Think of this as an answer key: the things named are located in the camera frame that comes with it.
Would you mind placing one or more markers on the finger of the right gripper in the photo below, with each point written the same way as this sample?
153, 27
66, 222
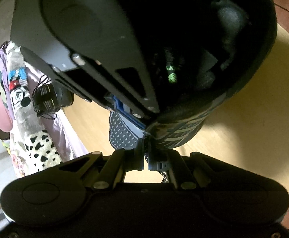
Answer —
125, 111
90, 82

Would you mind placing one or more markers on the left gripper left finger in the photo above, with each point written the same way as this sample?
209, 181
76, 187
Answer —
108, 171

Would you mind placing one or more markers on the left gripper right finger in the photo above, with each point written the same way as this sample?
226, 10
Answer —
170, 162

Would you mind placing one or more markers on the black speckled shoelace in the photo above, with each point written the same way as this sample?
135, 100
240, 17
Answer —
155, 157

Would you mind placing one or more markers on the black sneaker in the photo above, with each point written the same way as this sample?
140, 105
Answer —
49, 97
125, 132

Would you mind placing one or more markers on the purple bed sheet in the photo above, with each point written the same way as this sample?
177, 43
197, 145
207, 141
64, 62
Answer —
65, 139

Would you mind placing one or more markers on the cartoon patchwork blanket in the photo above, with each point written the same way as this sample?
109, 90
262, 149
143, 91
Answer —
31, 147

